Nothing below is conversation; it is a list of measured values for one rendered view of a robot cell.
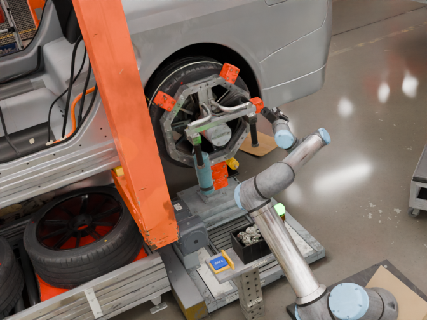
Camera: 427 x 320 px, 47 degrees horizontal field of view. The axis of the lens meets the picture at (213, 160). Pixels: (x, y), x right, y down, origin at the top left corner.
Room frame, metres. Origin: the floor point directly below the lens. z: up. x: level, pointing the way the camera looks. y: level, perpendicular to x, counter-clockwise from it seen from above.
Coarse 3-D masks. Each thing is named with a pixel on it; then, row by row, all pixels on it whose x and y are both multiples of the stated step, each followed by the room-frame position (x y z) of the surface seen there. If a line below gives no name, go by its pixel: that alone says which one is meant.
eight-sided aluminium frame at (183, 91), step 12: (192, 84) 2.52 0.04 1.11; (204, 84) 2.50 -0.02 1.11; (216, 84) 2.52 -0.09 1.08; (228, 84) 2.55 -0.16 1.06; (180, 96) 2.45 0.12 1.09; (168, 120) 2.41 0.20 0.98; (168, 132) 2.41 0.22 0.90; (240, 132) 2.61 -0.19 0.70; (168, 144) 2.40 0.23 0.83; (228, 144) 2.59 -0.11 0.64; (240, 144) 2.56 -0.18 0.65; (180, 156) 2.42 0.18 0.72; (216, 156) 2.52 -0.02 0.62; (228, 156) 2.52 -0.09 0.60
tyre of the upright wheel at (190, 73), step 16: (176, 64) 2.69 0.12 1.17; (192, 64) 2.64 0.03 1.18; (208, 64) 2.63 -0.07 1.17; (160, 80) 2.62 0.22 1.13; (176, 80) 2.54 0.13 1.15; (192, 80) 2.56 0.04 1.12; (240, 80) 2.67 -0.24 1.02; (160, 112) 2.49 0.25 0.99; (160, 128) 2.48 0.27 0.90; (160, 144) 2.47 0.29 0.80; (176, 160) 2.50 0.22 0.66
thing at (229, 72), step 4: (224, 64) 2.62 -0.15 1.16; (228, 64) 2.59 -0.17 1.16; (224, 68) 2.60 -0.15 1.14; (228, 68) 2.57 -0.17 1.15; (232, 68) 2.56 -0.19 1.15; (236, 68) 2.57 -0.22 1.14; (220, 72) 2.61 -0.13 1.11; (224, 72) 2.58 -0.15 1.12; (228, 72) 2.55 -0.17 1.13; (232, 72) 2.56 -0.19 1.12; (236, 72) 2.57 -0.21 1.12; (224, 76) 2.56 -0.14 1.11; (228, 76) 2.55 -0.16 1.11; (232, 76) 2.56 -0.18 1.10; (236, 76) 2.57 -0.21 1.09; (228, 80) 2.55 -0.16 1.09; (232, 80) 2.56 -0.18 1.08
